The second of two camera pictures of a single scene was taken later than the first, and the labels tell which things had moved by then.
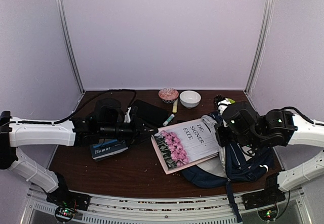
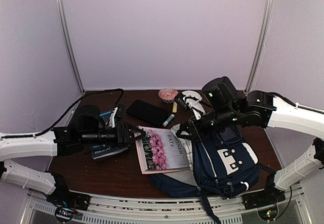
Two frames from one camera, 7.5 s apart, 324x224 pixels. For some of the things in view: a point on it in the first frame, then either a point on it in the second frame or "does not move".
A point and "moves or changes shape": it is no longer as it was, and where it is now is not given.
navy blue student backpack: x=234 y=164 moves or changes shape
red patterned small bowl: x=168 y=95 does not move
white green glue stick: x=166 y=122 does not move
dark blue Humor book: x=107 y=148 does not move
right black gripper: x=222 y=138 → x=198 y=133
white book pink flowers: x=185 y=144 moves or changes shape
